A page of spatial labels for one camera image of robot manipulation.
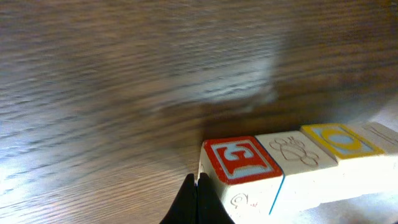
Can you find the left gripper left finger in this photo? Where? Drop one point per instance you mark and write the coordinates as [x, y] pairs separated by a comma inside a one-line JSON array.
[[183, 210]]

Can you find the yellow sided wooden block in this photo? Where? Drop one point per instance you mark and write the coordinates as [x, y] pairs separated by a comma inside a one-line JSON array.
[[357, 158]]

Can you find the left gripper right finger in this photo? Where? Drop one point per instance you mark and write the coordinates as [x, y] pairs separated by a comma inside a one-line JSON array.
[[210, 210]]

